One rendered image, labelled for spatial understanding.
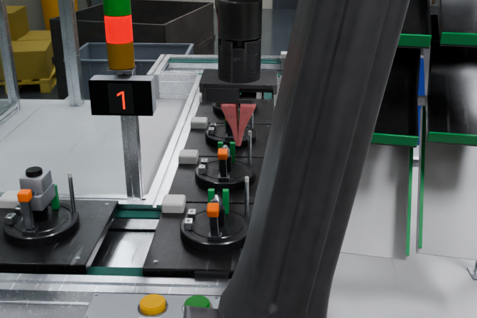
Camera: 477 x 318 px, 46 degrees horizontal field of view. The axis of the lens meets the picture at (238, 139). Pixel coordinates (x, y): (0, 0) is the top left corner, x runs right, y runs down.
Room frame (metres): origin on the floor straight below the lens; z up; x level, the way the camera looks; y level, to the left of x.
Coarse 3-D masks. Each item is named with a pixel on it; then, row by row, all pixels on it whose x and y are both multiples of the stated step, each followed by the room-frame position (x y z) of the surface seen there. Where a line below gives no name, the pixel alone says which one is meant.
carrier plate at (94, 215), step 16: (0, 208) 1.03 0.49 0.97; (80, 208) 1.03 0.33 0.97; (96, 208) 1.03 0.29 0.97; (112, 208) 1.03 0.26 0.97; (0, 224) 0.97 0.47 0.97; (80, 224) 0.97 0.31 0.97; (96, 224) 0.97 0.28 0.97; (0, 240) 0.91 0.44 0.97; (64, 240) 0.91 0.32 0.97; (80, 240) 0.91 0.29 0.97; (96, 240) 0.91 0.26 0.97; (0, 256) 0.85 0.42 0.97; (16, 256) 0.85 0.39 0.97; (32, 256) 0.85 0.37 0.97; (48, 256) 0.85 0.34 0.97; (64, 256) 0.85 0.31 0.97; (80, 256) 0.85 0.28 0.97; (16, 272) 0.83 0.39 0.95; (32, 272) 0.83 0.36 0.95; (48, 272) 0.83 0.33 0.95; (64, 272) 0.83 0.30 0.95; (80, 272) 0.83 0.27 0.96
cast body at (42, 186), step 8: (32, 168) 0.96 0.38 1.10; (40, 168) 0.96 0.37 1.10; (24, 176) 0.94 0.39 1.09; (32, 176) 0.94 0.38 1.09; (40, 176) 0.94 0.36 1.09; (48, 176) 0.96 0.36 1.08; (24, 184) 0.93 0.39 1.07; (32, 184) 0.93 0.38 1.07; (40, 184) 0.93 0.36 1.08; (48, 184) 0.96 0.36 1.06; (40, 192) 0.93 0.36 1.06; (48, 192) 0.95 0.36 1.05; (32, 200) 0.92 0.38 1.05; (40, 200) 0.92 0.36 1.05; (48, 200) 0.95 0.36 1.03; (32, 208) 0.92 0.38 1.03; (40, 208) 0.92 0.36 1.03
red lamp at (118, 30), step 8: (104, 16) 1.05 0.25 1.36; (112, 16) 1.05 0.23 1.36; (120, 16) 1.05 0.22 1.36; (128, 16) 1.05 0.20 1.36; (112, 24) 1.04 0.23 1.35; (120, 24) 1.04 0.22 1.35; (128, 24) 1.05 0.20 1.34; (112, 32) 1.04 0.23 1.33; (120, 32) 1.04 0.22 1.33; (128, 32) 1.05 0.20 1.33; (112, 40) 1.04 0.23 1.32; (120, 40) 1.04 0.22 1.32; (128, 40) 1.05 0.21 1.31
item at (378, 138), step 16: (400, 48) 1.06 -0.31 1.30; (416, 48) 0.99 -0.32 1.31; (400, 64) 1.02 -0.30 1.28; (416, 64) 0.96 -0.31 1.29; (400, 80) 0.98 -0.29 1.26; (416, 80) 0.93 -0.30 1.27; (384, 96) 0.95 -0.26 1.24; (400, 96) 0.94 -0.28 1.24; (416, 96) 0.91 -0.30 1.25; (384, 112) 0.91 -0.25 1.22; (400, 112) 0.91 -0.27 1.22; (416, 112) 0.88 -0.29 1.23; (384, 128) 0.88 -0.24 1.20; (400, 128) 0.87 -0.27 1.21; (416, 128) 0.84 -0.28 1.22; (384, 144) 0.85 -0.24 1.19; (400, 144) 0.84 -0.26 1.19; (416, 144) 0.83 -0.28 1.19
